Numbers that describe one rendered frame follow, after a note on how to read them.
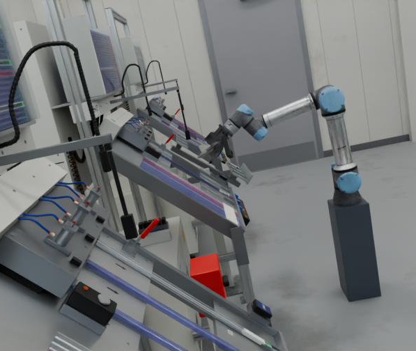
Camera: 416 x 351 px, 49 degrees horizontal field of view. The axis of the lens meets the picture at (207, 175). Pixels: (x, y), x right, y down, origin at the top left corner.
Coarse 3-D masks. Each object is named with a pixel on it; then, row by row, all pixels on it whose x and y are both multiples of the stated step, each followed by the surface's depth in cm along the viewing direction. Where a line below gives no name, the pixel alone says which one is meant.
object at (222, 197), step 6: (210, 180) 252; (204, 186) 232; (210, 186) 239; (216, 186) 249; (222, 186) 259; (210, 192) 227; (216, 192) 235; (228, 192) 251; (222, 198) 229; (228, 198) 238; (228, 204) 226
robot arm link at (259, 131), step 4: (252, 120) 229; (256, 120) 231; (248, 124) 229; (252, 124) 229; (256, 124) 230; (260, 124) 231; (244, 128) 232; (248, 128) 230; (252, 128) 229; (256, 128) 229; (260, 128) 230; (264, 128) 231; (248, 132) 233; (252, 132) 230; (256, 132) 230; (260, 132) 230; (264, 132) 230; (256, 136) 231; (260, 136) 230; (264, 136) 231; (260, 140) 232
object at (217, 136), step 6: (222, 126) 233; (210, 132) 233; (216, 132) 234; (222, 132) 234; (228, 132) 230; (210, 138) 233; (216, 138) 232; (210, 144) 233; (222, 144) 233; (216, 150) 236
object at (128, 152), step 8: (112, 144) 200; (120, 144) 208; (152, 144) 249; (120, 152) 196; (128, 152) 205; (136, 152) 213; (160, 152) 244; (136, 160) 199; (160, 160) 226; (168, 168) 221
